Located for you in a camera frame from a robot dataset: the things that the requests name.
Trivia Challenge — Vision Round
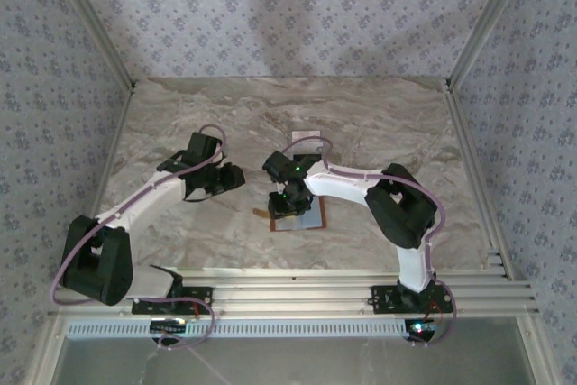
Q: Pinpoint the pale blue credit card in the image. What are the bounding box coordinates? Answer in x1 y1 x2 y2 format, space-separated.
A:
275 211 322 231

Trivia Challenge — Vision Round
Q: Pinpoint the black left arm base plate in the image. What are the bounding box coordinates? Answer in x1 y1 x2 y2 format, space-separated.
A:
132 285 214 316

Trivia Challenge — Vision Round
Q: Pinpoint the white slotted cable duct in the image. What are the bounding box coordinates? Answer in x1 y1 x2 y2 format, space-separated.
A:
65 320 409 340

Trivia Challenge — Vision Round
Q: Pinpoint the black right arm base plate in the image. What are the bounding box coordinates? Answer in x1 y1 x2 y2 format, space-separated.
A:
370 284 453 316

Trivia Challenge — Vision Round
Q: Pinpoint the black circuit board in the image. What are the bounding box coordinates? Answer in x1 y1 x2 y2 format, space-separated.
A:
150 318 188 335

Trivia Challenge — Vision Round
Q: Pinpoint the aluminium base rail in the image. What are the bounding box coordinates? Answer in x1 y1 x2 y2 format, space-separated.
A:
47 267 541 318

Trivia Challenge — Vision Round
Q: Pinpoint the grey metal panel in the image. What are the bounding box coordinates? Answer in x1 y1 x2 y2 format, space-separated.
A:
51 335 540 385

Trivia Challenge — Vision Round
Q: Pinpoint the aluminium corner post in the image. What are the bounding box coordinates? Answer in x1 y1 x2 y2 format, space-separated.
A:
444 0 540 88
44 0 138 90

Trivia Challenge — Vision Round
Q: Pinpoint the brown leather card holder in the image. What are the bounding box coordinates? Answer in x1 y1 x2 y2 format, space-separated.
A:
252 197 327 233

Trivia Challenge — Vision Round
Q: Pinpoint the aluminium table side rail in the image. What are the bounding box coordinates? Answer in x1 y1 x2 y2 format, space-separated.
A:
444 80 516 280
85 80 138 224

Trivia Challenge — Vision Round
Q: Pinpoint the circuit board with green light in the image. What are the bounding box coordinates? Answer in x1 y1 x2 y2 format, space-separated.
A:
404 319 442 342

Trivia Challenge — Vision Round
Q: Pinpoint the thin black left gripper wire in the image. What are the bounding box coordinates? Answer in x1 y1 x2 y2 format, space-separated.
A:
183 190 218 204

